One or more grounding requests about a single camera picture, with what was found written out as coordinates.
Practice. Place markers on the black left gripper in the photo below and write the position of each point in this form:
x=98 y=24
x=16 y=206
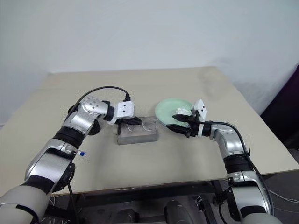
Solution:
x=121 y=121

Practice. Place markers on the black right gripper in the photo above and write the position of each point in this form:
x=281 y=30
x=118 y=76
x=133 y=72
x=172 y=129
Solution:
x=193 y=128

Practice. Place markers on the light green round plate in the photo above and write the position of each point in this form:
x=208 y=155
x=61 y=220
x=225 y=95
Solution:
x=167 y=112

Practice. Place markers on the clear frame glasses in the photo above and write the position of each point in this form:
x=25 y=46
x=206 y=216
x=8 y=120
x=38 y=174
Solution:
x=144 y=127

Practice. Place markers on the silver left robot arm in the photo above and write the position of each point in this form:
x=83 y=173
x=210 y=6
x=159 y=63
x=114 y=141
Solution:
x=78 y=117

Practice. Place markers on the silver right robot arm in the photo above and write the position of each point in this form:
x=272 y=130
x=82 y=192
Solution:
x=227 y=144

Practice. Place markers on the clear plastic glasses case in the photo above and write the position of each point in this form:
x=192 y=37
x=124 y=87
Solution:
x=137 y=137

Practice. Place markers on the crumpled silver foil piece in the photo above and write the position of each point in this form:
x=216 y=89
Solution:
x=182 y=111

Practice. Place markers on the white marker with blue cap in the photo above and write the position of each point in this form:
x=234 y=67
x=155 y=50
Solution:
x=81 y=153

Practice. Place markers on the dark rounded shape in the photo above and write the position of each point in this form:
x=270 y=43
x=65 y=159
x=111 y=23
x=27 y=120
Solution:
x=178 y=213

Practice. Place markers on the dark purple furniture panel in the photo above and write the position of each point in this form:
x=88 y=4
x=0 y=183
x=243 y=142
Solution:
x=282 y=112

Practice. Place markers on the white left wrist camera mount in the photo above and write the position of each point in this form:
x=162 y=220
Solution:
x=125 y=109

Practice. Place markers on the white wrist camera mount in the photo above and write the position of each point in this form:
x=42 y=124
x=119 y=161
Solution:
x=125 y=109
x=201 y=108

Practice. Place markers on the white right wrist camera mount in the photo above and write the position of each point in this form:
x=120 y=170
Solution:
x=201 y=108

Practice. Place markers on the black metal table frame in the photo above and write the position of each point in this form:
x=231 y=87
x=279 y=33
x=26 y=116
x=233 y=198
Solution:
x=140 y=194

